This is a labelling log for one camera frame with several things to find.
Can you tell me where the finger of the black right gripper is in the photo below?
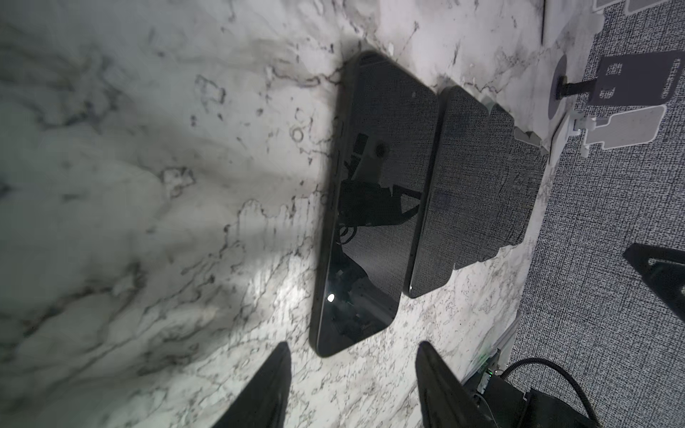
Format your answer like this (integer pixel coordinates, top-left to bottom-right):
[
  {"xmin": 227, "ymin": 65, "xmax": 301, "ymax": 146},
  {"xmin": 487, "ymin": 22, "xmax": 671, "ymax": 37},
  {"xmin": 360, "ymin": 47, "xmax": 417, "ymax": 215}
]
[{"xmin": 623, "ymin": 243, "xmax": 685, "ymax": 321}]

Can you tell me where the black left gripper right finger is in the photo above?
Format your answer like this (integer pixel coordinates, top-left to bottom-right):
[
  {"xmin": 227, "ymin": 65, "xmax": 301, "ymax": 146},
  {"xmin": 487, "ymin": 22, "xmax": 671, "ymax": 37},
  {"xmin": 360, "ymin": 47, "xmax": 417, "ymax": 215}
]
[{"xmin": 415, "ymin": 341, "xmax": 496, "ymax": 428}]

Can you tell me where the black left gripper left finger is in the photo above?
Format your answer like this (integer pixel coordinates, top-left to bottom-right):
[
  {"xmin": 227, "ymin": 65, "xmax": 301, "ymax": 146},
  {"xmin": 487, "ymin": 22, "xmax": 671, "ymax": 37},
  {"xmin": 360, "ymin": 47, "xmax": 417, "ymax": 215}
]
[{"xmin": 213, "ymin": 342, "xmax": 292, "ymax": 428}]

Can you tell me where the black phone white stripe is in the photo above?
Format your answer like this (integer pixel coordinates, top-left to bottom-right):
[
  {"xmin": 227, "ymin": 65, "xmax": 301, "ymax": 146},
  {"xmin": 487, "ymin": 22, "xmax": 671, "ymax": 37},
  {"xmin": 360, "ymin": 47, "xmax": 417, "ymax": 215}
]
[{"xmin": 310, "ymin": 51, "xmax": 439, "ymax": 358}]

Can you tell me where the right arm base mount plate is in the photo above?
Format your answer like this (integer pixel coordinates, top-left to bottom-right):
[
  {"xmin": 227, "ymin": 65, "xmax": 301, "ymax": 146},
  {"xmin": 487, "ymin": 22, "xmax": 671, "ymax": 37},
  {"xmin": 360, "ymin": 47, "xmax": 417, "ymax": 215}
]
[{"xmin": 463, "ymin": 348, "xmax": 502, "ymax": 395}]

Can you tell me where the black corrugated cable conduit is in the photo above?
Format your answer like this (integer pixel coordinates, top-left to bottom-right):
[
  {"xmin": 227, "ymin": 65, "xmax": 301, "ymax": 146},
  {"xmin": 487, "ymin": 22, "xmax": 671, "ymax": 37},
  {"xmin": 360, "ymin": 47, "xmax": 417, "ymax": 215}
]
[{"xmin": 499, "ymin": 357, "xmax": 603, "ymax": 428}]

